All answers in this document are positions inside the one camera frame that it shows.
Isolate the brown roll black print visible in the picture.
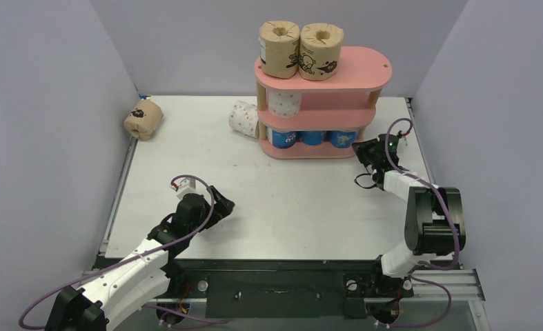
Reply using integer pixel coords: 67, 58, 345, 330
124, 99, 164, 141

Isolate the brown roll cartoon print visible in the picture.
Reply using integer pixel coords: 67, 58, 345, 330
298, 23, 344, 81

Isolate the pink three-tier shelf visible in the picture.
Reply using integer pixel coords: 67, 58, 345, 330
254, 46, 393, 159

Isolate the blue paper roll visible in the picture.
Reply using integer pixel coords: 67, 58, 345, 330
267, 128, 298, 149

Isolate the lower floral paper roll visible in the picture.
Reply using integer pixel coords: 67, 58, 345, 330
228, 101, 259, 139

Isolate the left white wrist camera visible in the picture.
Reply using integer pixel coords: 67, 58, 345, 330
172, 178, 198, 200

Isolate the brown roll with barcode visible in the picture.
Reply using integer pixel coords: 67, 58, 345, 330
259, 21, 300, 79

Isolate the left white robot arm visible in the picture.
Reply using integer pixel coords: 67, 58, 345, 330
45, 185, 235, 330

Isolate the floral roll on shelf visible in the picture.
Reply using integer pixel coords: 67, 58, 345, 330
268, 90, 303, 119

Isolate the blue white roll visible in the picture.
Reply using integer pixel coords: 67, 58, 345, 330
298, 131, 327, 146
326, 130, 359, 148

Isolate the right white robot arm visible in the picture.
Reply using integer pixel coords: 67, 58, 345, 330
352, 134, 466, 296

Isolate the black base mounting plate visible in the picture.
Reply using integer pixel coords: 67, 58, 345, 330
154, 259, 414, 319

